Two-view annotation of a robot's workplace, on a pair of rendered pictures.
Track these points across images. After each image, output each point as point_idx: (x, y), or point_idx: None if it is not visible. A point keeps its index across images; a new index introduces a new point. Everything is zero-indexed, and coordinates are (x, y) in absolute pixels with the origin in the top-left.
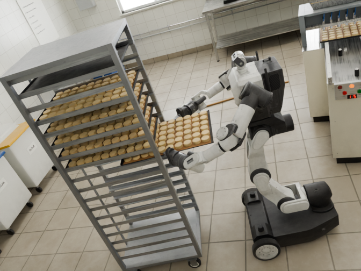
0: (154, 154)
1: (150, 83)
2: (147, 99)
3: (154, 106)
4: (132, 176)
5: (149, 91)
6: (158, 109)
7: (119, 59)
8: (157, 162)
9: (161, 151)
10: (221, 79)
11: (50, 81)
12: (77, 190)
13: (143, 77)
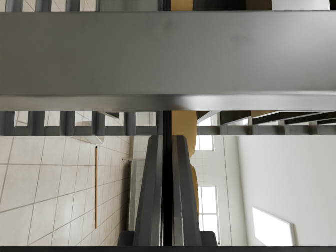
0: (320, 24)
1: (268, 135)
2: (272, 122)
3: (220, 128)
4: (39, 5)
5: (254, 128)
6: (202, 131)
7: None
8: (133, 20)
9: (185, 123)
10: None
11: None
12: None
13: (291, 126)
